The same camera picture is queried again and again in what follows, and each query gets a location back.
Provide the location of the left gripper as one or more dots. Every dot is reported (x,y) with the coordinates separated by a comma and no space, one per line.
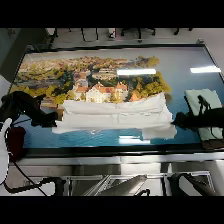
(50,120)

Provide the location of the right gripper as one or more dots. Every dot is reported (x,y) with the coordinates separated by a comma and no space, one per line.
(181,120)

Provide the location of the white shirt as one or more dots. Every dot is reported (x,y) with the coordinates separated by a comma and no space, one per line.
(116,115)

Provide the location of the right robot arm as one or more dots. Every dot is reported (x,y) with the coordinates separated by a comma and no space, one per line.
(208,119)

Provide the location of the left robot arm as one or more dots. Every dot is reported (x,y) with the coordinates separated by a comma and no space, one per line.
(20,105)

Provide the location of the pale green garment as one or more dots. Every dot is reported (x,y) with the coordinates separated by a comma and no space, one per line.
(206,96)

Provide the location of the brown garment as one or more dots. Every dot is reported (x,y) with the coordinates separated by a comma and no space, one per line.
(213,144)

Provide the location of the dark red garment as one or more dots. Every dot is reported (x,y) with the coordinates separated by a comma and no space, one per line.
(16,141)

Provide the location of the black office chair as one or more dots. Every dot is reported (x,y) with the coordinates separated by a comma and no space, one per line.
(139,31)

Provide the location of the silver frame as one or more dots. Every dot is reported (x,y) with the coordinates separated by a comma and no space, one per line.
(100,160)

